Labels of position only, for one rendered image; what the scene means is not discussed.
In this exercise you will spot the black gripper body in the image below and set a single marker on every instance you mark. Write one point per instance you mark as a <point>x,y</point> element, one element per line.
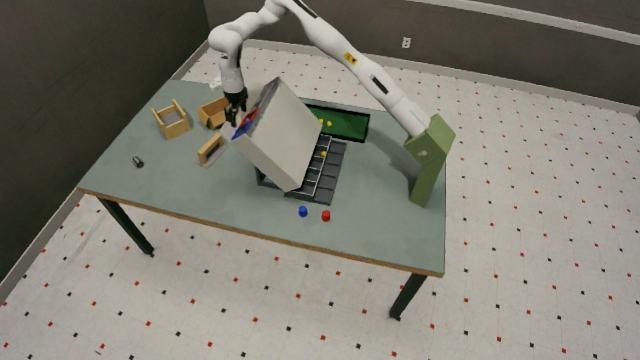
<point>231,97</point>

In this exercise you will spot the open brown cardboard box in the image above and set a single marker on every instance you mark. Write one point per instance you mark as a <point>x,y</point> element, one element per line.
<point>211,109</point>

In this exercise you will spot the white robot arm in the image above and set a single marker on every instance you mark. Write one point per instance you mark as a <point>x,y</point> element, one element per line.
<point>372,77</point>

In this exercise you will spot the tan cardboard box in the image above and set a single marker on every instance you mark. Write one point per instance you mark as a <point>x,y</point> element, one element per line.
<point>169,116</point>

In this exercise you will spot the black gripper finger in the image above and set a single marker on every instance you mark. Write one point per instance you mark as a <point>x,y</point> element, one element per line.
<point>228,113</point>
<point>244,101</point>

